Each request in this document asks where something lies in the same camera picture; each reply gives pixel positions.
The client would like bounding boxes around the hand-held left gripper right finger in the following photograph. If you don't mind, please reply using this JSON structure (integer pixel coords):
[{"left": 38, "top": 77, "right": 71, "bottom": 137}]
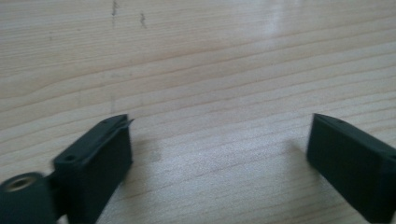
[{"left": 305, "top": 113, "right": 396, "bottom": 224}]

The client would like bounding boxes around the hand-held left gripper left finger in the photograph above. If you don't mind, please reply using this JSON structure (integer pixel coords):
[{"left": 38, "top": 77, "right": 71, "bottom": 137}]
[{"left": 51, "top": 113, "right": 134, "bottom": 224}]

